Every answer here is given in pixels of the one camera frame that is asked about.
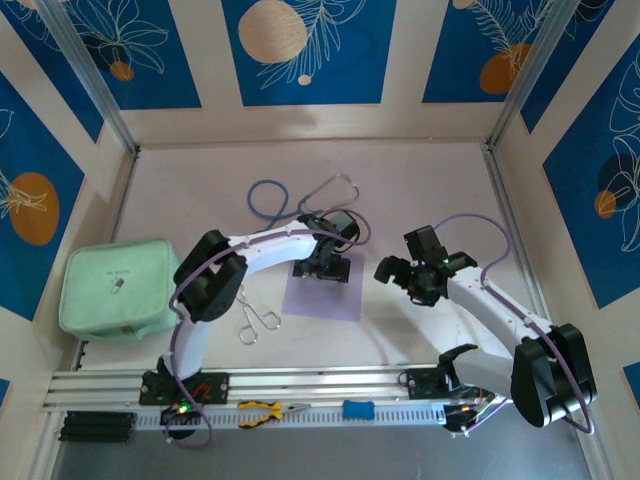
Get blue stethoscope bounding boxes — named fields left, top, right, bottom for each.
left=247, top=173, right=361, bottom=234

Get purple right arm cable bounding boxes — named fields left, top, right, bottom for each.
left=432, top=213, right=596, bottom=437

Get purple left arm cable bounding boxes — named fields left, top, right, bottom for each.
left=163, top=212, right=374, bottom=451

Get grey slotted cable duct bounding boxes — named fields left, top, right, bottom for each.
left=133, top=403, right=447, bottom=432

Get black bar stack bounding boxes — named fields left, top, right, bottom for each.
left=58, top=410, right=137, bottom=444

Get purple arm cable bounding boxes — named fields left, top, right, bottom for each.
left=163, top=212, right=374, bottom=451
left=432, top=213, right=596, bottom=437

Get yellow black pliers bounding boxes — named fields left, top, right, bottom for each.
left=237, top=399, right=312, bottom=429

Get aluminium mounting rail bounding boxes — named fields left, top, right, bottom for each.
left=42, top=363, right=516, bottom=412

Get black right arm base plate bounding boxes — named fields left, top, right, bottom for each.
left=405, top=367, right=496, bottom=401

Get aluminium table side rail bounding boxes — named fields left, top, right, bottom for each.
left=482, top=144, right=551, bottom=326

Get mint green zip pouch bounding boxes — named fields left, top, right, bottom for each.
left=58, top=238, right=184, bottom=343

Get aluminium frame post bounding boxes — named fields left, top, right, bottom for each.
left=485, top=0, right=587, bottom=154
left=35, top=0, right=142, bottom=157

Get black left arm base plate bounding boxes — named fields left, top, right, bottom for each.
left=138, top=370, right=231, bottom=406

